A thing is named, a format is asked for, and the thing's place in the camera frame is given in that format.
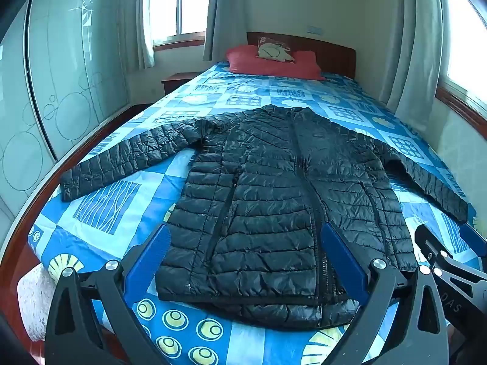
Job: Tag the grey curtain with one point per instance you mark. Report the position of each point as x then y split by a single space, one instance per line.
224 11
413 53
137 19

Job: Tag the blue patterned bedsheet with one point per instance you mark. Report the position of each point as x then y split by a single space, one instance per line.
114 205

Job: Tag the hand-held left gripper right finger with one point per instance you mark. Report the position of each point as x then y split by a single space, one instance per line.
344 264

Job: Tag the black puffer jacket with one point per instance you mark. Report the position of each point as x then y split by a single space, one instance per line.
266 197

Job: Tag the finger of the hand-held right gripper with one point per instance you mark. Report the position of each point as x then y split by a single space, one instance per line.
428 243

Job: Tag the wooden bed frame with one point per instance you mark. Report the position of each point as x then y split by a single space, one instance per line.
36 194

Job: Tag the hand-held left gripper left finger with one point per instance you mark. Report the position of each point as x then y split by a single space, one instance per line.
146 264

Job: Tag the white wall socket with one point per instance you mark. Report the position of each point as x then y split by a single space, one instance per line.
315 29

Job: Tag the red pillow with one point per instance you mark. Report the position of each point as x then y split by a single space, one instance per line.
274 69

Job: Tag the wooden headboard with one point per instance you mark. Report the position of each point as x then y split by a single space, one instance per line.
336 57

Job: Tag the wooden nightstand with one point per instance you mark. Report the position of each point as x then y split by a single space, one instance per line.
175 80

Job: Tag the white towel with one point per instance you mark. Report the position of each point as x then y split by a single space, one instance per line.
34 300

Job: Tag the white printed cushion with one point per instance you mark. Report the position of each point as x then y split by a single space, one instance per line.
274 51

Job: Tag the wood framed window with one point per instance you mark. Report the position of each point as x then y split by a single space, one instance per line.
466 45
182 3

